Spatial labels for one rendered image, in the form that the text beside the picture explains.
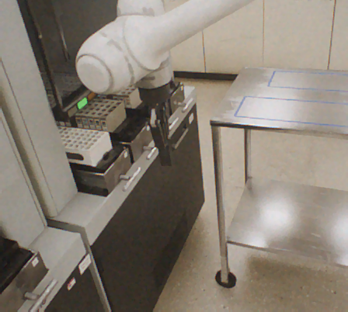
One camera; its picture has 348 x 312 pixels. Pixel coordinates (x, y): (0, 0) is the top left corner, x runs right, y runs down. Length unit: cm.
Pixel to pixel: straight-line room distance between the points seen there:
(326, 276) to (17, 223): 129
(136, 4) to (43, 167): 45
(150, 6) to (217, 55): 258
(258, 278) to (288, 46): 199
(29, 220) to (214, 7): 64
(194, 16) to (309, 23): 251
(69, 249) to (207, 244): 102
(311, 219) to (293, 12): 188
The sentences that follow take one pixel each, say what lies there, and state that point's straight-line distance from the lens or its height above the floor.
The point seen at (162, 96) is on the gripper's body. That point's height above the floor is 102.
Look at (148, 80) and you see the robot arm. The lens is 86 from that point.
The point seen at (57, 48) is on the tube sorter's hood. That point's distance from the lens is 98.
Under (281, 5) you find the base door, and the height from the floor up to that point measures 66.
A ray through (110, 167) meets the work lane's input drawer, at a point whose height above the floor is 81.
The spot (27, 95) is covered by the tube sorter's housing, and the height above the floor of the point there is 107.
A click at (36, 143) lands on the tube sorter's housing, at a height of 96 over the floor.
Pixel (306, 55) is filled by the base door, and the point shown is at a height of 28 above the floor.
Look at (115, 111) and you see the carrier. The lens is 119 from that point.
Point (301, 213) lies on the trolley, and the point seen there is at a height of 28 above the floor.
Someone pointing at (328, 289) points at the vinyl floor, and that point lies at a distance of 177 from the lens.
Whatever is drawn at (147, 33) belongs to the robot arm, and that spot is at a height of 122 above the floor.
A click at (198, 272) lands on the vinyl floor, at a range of 179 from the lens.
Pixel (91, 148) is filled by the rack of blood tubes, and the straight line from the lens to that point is 105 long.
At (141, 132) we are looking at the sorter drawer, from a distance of 120.
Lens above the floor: 140
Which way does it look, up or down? 32 degrees down
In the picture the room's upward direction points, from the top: 7 degrees counter-clockwise
